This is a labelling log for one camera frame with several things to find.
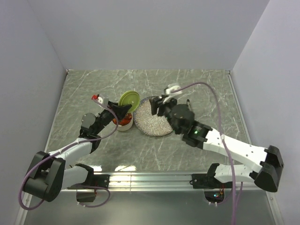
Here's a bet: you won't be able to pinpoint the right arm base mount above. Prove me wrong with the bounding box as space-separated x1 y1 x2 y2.
189 163 233 189

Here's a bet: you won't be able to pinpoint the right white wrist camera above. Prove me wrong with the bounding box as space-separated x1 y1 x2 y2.
164 83 182 101

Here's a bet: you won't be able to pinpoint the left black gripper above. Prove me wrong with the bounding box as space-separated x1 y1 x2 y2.
94 101 132 135

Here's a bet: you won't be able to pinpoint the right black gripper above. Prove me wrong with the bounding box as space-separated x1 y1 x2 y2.
149 94 181 135

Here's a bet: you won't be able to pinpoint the speckled ceramic plate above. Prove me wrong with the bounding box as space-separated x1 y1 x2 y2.
133 96 173 137

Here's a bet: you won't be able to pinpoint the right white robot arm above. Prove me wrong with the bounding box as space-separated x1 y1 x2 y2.
149 97 284 193

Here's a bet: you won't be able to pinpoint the green round lid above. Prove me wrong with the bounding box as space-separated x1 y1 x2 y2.
118 90 140 113

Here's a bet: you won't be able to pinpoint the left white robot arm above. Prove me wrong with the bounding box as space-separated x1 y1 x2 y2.
20 102 134 202

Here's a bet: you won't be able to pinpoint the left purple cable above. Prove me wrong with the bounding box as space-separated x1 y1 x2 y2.
18 100 119 210

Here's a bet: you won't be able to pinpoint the aluminium mounting rail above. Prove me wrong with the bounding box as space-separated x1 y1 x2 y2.
62 166 278 192

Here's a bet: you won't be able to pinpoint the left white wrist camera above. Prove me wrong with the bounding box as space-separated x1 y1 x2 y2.
91 94 109 107

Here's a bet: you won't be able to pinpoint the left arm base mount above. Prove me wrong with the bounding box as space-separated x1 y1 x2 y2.
75 164 110 188

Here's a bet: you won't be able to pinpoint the metal food tongs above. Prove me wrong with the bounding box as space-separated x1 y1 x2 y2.
186 99 193 111

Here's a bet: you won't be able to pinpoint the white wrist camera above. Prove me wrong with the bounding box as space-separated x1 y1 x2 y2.
91 94 109 107
164 83 182 101

